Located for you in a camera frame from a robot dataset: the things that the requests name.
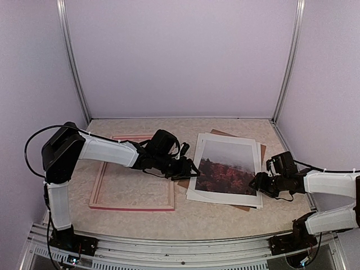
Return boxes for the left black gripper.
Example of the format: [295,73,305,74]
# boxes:
[154,152,201,181]

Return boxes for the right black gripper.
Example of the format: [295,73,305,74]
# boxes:
[249,172,286,198]

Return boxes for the brown cardboard backing board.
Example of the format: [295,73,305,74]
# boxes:
[177,128,267,212]

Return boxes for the wooden picture frame pink edge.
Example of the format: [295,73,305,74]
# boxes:
[88,134,176,212]

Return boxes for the landscape photo print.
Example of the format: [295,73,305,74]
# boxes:
[186,133,262,208]

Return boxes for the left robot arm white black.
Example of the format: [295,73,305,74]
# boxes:
[41,121,200,250]

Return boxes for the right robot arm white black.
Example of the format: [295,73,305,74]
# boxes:
[249,165,359,250]

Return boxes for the lower photo print white border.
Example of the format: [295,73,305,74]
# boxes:
[187,134,264,209]

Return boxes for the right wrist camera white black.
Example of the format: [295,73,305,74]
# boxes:
[266,151,298,177]

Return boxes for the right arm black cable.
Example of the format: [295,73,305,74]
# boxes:
[292,160,360,174]

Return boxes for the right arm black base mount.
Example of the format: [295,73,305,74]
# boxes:
[268,233,318,256]

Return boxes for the front aluminium rail base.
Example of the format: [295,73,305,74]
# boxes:
[17,223,348,269]

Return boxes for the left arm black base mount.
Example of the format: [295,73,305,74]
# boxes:
[49,231,98,257]

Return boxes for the right aluminium corner post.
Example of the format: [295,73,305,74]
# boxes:
[271,0,306,125]

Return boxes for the aluminium corner post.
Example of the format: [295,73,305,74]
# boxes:
[56,0,92,125]
[271,0,306,125]

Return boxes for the left aluminium corner post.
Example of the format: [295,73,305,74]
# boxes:
[56,0,92,125]

